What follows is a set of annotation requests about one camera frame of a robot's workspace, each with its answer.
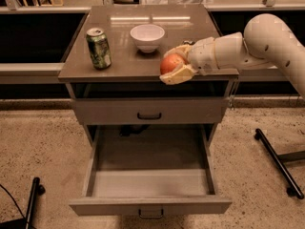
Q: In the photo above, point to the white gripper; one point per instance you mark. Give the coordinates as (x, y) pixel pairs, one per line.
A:
(202, 55)

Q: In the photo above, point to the orange-red apple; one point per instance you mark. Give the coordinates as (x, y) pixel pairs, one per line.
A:
(170, 62)

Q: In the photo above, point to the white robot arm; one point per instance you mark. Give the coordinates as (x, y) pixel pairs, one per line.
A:
(266, 41)

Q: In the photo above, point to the grey drawer cabinet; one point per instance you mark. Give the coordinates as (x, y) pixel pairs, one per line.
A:
(134, 74)

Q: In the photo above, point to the closed grey upper drawer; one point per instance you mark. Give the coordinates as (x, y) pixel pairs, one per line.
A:
(149, 111)

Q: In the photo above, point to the open grey lower drawer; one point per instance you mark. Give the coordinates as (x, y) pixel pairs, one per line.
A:
(164, 170)

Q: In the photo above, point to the dark snack packet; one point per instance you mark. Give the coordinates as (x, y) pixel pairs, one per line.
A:
(188, 42)

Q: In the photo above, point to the white bowl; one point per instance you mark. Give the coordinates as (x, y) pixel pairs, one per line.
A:
(147, 37)

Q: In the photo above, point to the green soda can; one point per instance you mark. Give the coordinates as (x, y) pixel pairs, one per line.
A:
(99, 48)

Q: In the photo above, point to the black stand leg right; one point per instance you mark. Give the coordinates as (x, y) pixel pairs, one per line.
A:
(293, 189)

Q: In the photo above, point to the black stand leg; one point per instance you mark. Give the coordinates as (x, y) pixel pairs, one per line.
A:
(293, 189)
(25, 222)

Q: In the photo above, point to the metal railing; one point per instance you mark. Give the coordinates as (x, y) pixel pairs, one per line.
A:
(31, 68)

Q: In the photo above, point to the black stand leg left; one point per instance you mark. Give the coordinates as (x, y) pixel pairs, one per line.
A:
(25, 222)

